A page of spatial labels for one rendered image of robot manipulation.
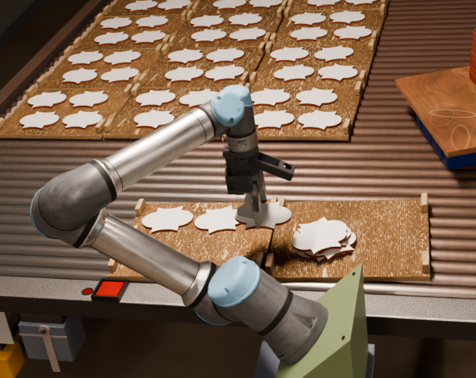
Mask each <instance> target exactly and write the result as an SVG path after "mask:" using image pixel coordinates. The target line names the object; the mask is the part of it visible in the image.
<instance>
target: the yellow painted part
mask: <svg viewBox="0 0 476 378"><path fill-rule="evenodd" d="M24 363H25V359H24V357H23V354H22V350H21V348H20V345H19V342H18V341H14V344H8V343H0V378H16V376H17V374H18V373H19V371H20V370H21V368H22V366H23V365H24Z"/></svg>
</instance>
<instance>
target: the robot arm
mask: <svg viewBox="0 0 476 378"><path fill-rule="evenodd" d="M224 134H225V135H226V140H227V144H228V145H225V146H224V150H223V157H224V158H225V159H226V169H225V179H226V186H227V190H228V194H236V195H244V193H246V196H245V198H244V204H243V205H242V206H240V207H238V208H237V214H238V215H239V216H242V217H245V218H251V219H254V221H255V225H256V229H257V230H258V229H259V228H260V225H261V223H262V213H261V203H266V202H267V195H266V188H265V179H264V174H263V171H264V172H267V173H270V174H272V175H274V176H277V177H280V178H282V179H285V180H287V181H291V180H292V177H293V175H294V171H295V165H292V164H290V163H287V162H285V161H282V160H279V159H277V158H275V157H272V156H269V155H267V154H264V153H261V152H260V151H258V150H259V147H258V143H259V141H258V137H257V132H256V123H255V118H254V113H253V102H252V98H251V95H250V91H249V89H248V88H247V87H244V86H243V85H230V86H227V87H225V88H223V90H221V91H220V93H219V94H216V95H215V96H214V97H213V98H212V99H210V100H209V101H207V102H205V103H204V104H202V105H200V106H198V107H197V108H195V109H192V110H191V111H189V112H187V113H185V114H183V115H182V116H180V117H178V118H177V119H175V120H173V121H171V122H170V123H168V124H165V125H164V126H162V127H160V128H159V129H157V130H155V131H153V132H152V133H150V134H148V135H146V136H144V137H143V138H141V139H139V140H137V141H136V142H134V143H132V144H130V145H128V146H127V147H125V148H123V149H122V150H120V151H117V152H116V153H115V154H112V155H110V156H109V157H107V158H105V159H103V160H95V159H94V160H91V161H89V162H88V163H86V164H84V165H82V166H80V167H78V168H76V169H73V170H71V171H69V172H66V173H63V174H61V175H58V176H56V177H55V178H53V179H51V180H50V181H48V182H47V183H46V185H45V186H44V187H42V188H41V189H40V190H39V191H38V192H37V193H36V194H35V195H34V198H33V200H32V202H31V208H30V218H31V222H32V224H33V226H34V228H35V229H36V230H37V231H38V232H39V233H40V234H41V235H42V236H45V237H47V238H49V239H55V240H59V239H60V240H62V241H63V242H66V243H67V244H69V245H71V246H73V247H75V248H77V249H80V248H84V247H90V248H92V249H94V250H95V251H97V252H99V253H101V254H103V255H105V256H107V257H109V258H110V259H112V260H115V261H116V262H118V263H120V264H122V265H123V266H126V267H128V268H129V269H131V270H133V271H135V272H137V273H139V274H141V275H142V276H144V277H146V278H148V279H150V280H152V281H154V282H155V283H157V284H159V285H161V286H163V287H165V288H167V289H168V290H171V291H173V292H174V293H177V294H178V295H180V296H181V298H182V301H183V304H184V306H186V307H188V308H190V309H192V310H193V311H195V312H196V314H197V315H198V316H199V317H200V318H201V319H202V320H204V321H206V322H207V323H210V324H214V325H218V326H223V325H228V324H230V323H236V322H242V323H244V324H245V325H246V326H248V327H249V328H251V329H252V330H254V331H255V332H256V333H257V334H259V335H260V336H262V337H263V338H264V339H265V341H266V342H267V344H268V345H269V347H270V348H271V349H272V351H273V352H274V354H275V355H276V357H278V359H279V360H281V361H282V362H283V363H285V364H286V365H292V364H294V363H296V362H298V361H299V360H300V359H302V358H303V357H304V356H305V355H306V354H307V353H308V352H309V351H310V350H311V349H312V347H313V346H314V344H315V343H316V342H317V340H318V339H319V337H320V336H321V334H322V332H323V330H324V328H325V326H326V323H327V321H328V309H327V308H326V307H325V306H323V305H322V304H320V303H319V302H317V301H314V300H311V299H308V298H305V297H302V296H299V295H296V294H294V293H293V292H291V291H290V290H289V289H287V288H286V287H284V285H282V284H281V283H279V282H278V281H277V280H275V279H274V278H272V276H270V275H269V274H267V273H266V272H265V271H263V270H262V269H260V267H258V266H257V264H255V263H254V262H253V261H251V260H248V259H247V258H246V257H243V256H235V257H233V258H231V259H229V260H227V262H226V263H224V264H222V266H219V265H217V264H215V263H213V262H211V261H210V260H206V261H203V262H197V261H195V260H194V259H192V258H190V257H188V256H186V255H184V254H183V253H181V252H179V251H177V250H176V249H174V248H172V247H170V246H168V245H167V244H164V243H162V242H161V241H159V240H157V239H155V238H153V237H151V236H150V235H148V234H146V233H144V232H142V231H141V230H139V229H137V228H135V227H133V226H131V225H130V224H128V223H125V222H124V221H122V220H120V219H118V218H117V217H115V216H113V215H111V214H109V213H108V212H107V211H106V208H105V206H107V205H109V204H110V203H111V202H113V201H115V200H117V199H118V194H119V192H121V191H122V190H124V189H125V188H128V187H130V186H131V185H133V184H134V183H136V182H138V181H139V180H141V179H143V178H145V177H146V176H148V175H150V174H152V173H153V172H155V171H156V170H158V169H159V168H161V167H164V166H165V165H167V164H168V163H170V162H172V161H173V160H175V159H177V158H179V157H180V156H182V155H184V154H185V153H187V152H189V151H190V150H192V149H194V148H195V147H197V146H202V144H204V143H207V142H209V141H211V140H214V139H216V138H218V137H221V136H222V135H224ZM260 199H261V200H260ZM252 201H253V203H252Z"/></svg>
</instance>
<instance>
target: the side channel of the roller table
mask: <svg viewBox="0 0 476 378"><path fill-rule="evenodd" d="M106 3H109V0H89V1H88V2H87V3H86V4H85V5H84V6H83V7H82V9H81V10H80V11H79V12H78V13H77V14H76V15H75V16H74V17H73V18H72V19H71V20H70V21H69V22H68V23H67V24H66V25H65V26H64V27H63V28H62V29H61V30H60V31H59V32H58V33H57V34H56V35H55V36H54V37H53V38H52V39H51V40H50V41H49V42H48V43H47V44H46V45H45V46H44V47H43V48H42V49H41V50H40V51H39V52H38V53H37V54H36V55H35V56H34V57H33V58H32V59H31V60H30V61H29V62H28V63H27V64H26V65H25V66H24V67H23V68H22V69H21V70H20V71H19V72H18V73H17V74H16V75H15V76H14V77H13V78H12V79H11V80H10V81H9V82H8V83H7V84H6V85H5V86H4V87H3V88H2V89H1V90H0V115H1V114H5V111H6V109H7V108H8V107H11V104H12V103H13V102H14V101H17V98H18V96H20V95H22V93H23V91H24V90H25V89H28V86H29V84H34V79H35V78H39V74H40V73H43V72H44V69H45V68H48V67H49V63H50V62H54V58H55V57H58V54H59V53H60V52H63V50H64V48H65V47H68V44H69V43H70V42H73V38H76V37H77V34H78V33H81V31H82V29H85V26H86V24H89V23H90V20H93V19H94V16H95V15H97V14H98V11H101V10H102V7H106Z"/></svg>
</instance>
